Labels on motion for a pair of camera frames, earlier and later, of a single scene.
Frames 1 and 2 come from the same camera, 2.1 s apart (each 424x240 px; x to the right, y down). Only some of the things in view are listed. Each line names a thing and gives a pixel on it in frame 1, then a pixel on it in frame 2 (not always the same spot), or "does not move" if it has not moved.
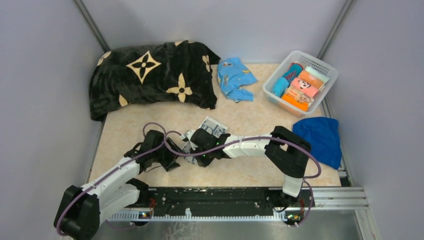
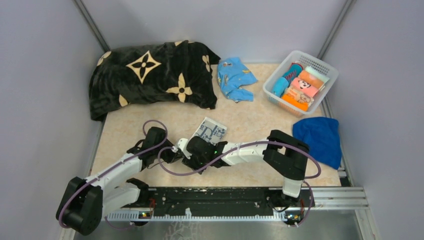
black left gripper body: [165, 158] does not move
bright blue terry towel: [280, 85] does not move
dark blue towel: [322, 134] does not move
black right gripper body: [205, 160] to [194, 160]
